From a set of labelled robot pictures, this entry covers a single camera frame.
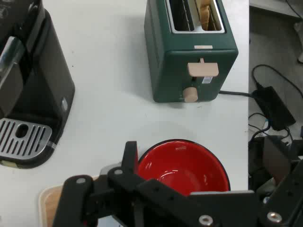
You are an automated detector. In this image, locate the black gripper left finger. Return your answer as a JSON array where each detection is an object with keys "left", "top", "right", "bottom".
[{"left": 52, "top": 141, "right": 202, "bottom": 227}]

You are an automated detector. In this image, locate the wooden tray with white rim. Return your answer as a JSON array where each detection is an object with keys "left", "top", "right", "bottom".
[{"left": 38, "top": 175, "right": 102, "bottom": 227}]

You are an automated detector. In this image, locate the black power adapter brick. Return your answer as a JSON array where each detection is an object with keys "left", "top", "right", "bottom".
[{"left": 252, "top": 85, "right": 296, "bottom": 131}]

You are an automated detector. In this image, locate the black device with brown panel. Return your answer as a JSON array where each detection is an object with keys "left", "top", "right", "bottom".
[{"left": 248, "top": 136, "right": 303, "bottom": 201}]

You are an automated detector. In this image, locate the black adapter cable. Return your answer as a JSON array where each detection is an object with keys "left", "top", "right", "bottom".
[{"left": 251, "top": 64, "right": 303, "bottom": 99}]

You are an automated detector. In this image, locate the red bowl with black rim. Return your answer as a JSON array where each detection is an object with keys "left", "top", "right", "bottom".
[{"left": 137, "top": 139, "right": 231, "bottom": 197}]

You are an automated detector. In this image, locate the black coffee machine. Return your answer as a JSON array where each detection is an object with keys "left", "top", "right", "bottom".
[{"left": 0, "top": 0, "right": 76, "bottom": 170}]

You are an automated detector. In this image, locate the toasted bread slice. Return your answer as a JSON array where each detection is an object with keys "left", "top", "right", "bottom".
[{"left": 198, "top": 0, "right": 212, "bottom": 31}]

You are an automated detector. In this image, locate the dark green toaster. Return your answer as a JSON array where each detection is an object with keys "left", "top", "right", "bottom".
[{"left": 143, "top": 0, "right": 239, "bottom": 104}]

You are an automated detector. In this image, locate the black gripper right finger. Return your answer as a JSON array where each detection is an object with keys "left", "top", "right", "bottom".
[{"left": 257, "top": 159, "right": 303, "bottom": 227}]

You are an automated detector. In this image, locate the black toaster power cable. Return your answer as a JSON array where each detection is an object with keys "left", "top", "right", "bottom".
[{"left": 218, "top": 90, "right": 258, "bottom": 98}]

